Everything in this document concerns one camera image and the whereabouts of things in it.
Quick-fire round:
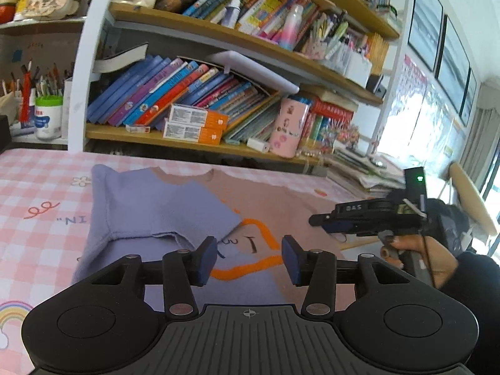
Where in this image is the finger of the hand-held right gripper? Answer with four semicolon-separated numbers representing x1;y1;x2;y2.
308;212;354;235

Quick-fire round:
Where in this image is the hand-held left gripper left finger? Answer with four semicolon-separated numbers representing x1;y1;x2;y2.
89;236;218;318

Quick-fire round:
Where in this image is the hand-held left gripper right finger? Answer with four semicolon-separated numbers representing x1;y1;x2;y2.
281;235;411;317

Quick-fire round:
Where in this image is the purple and pink sweater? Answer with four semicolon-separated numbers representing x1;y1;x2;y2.
71;164;387;309

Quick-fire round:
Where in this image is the person's right forearm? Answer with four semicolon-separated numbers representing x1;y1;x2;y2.
435;251;500;375

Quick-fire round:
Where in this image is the person's right hand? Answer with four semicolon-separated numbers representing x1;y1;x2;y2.
378;230;458;290

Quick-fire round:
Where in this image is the stack of papers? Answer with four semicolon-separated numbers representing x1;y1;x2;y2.
328;148;407;200

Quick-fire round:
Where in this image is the wooden chair back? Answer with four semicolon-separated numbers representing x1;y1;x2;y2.
447;162;498;237

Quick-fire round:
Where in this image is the row of red books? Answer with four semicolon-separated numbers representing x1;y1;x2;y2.
301;94;360;153

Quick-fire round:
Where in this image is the grey curtain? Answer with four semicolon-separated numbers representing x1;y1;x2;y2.
461;78;500;219

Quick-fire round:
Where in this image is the orange and white box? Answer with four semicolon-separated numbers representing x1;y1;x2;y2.
168;103;229;128
163;119;224;145

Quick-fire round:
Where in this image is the small black box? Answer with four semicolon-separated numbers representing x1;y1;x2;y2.
367;74;387;100

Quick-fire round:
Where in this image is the small framed picture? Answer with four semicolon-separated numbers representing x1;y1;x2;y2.
460;68;478;126

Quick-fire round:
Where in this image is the medium framed picture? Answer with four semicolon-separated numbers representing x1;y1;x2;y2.
435;15;471;102

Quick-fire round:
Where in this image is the row of blue purple books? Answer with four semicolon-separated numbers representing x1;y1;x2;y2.
87;55;282;143

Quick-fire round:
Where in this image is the bunch of pens in holders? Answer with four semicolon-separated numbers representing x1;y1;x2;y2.
308;12;376;88

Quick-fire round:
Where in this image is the white flat board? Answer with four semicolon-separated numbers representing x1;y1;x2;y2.
207;51;299;94

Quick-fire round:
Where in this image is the pink checked printed table mat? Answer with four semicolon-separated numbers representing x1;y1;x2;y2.
0;149;391;375

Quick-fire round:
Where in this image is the pink and blue bottle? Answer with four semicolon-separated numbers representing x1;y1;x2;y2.
279;4;304;51

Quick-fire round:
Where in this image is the large framed picture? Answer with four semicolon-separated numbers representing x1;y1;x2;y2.
408;0;444;72

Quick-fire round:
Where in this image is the white canister with green lid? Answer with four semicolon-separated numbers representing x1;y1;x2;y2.
35;94;64;141

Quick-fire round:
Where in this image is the thick dark book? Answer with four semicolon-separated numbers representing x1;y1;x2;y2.
92;43;149;75

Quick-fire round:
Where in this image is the row of colourful paperback books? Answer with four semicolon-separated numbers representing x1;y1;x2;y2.
156;0;325;43

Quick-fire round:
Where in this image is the bunch of pencils and brushes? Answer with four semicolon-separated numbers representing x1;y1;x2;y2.
0;60;75;100

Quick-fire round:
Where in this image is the white and wooden bookshelf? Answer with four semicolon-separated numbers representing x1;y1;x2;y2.
68;0;415;176

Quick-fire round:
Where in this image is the wall calendar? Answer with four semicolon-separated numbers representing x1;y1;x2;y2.
398;55;428;100

